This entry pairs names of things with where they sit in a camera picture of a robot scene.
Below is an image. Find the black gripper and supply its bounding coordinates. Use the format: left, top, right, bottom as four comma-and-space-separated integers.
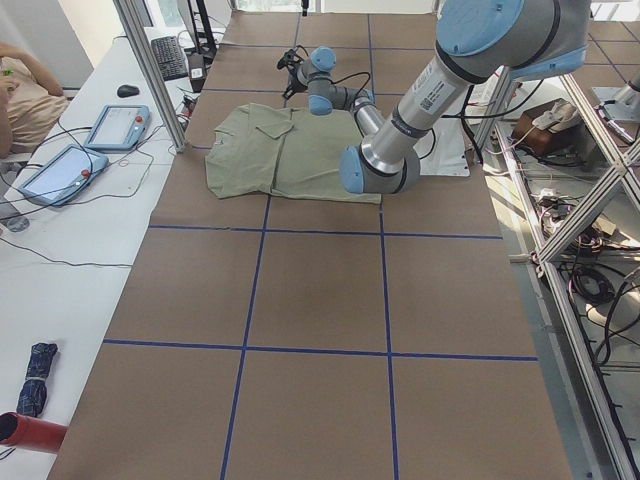
277, 47, 306, 98

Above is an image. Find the green long-sleeve shirt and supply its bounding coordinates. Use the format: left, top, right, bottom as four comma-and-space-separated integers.
205, 103, 381, 204

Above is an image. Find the grey arm base joint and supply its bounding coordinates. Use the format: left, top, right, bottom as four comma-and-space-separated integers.
591, 72, 639, 145

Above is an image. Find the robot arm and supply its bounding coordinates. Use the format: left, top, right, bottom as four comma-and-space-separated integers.
277, 0, 591, 194

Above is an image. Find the black keyboard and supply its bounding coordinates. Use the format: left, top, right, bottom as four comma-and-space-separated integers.
150, 36, 188, 81

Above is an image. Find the black computer mouse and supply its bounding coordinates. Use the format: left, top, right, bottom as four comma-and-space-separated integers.
116, 84, 140, 98

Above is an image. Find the upper blue teach pendant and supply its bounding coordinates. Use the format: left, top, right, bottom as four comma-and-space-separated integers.
83, 105, 150, 153

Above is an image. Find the blue teach pendant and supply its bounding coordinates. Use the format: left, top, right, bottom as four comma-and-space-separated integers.
18, 145, 109, 207
83, 105, 150, 153

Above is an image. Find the lower blue teach pendant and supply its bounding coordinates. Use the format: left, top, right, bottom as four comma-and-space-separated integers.
18, 145, 109, 207

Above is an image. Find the seated person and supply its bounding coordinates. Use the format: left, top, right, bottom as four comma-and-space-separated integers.
0, 41, 70, 234

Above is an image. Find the brown cardboard box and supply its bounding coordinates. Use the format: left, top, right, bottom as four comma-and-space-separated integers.
511, 99, 582, 156

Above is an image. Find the dark folded umbrella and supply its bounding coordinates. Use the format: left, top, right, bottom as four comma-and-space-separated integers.
16, 342, 58, 418

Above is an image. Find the red cylinder bottle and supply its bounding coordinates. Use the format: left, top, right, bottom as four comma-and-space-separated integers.
1, 412, 67, 454

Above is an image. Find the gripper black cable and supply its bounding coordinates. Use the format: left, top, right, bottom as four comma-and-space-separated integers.
329, 71, 374, 96

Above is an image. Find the aluminium frame post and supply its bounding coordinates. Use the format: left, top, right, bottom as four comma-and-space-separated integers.
113, 0, 186, 153

